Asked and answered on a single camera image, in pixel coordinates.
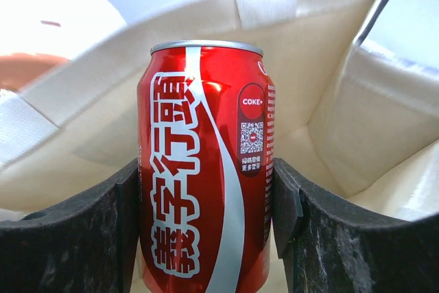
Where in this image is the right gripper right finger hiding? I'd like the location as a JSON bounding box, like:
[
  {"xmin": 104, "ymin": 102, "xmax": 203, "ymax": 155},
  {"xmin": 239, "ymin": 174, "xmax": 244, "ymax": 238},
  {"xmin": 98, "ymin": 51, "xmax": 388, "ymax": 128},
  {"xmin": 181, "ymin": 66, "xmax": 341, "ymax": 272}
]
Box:
[{"xmin": 272, "ymin": 159, "xmax": 438, "ymax": 292}]

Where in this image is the beige canvas tote bag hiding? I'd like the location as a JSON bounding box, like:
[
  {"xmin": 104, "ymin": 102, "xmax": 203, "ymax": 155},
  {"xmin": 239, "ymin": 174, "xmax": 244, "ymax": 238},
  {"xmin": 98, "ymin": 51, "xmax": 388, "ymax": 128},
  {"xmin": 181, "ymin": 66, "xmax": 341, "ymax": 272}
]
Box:
[{"xmin": 0, "ymin": 0, "xmax": 439, "ymax": 293}]

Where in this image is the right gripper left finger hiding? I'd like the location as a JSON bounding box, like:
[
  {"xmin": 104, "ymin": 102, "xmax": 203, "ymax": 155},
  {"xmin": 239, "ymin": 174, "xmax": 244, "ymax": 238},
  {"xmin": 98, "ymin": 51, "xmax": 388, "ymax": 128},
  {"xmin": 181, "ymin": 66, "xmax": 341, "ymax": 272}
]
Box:
[{"xmin": 1, "ymin": 160, "xmax": 139, "ymax": 292}]

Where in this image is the red cola can three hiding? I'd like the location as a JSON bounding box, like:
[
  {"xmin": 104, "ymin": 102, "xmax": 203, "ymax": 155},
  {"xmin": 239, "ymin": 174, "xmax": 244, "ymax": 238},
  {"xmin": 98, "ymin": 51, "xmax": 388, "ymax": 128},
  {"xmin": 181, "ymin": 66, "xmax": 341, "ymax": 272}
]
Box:
[{"xmin": 137, "ymin": 40, "xmax": 276, "ymax": 292}]

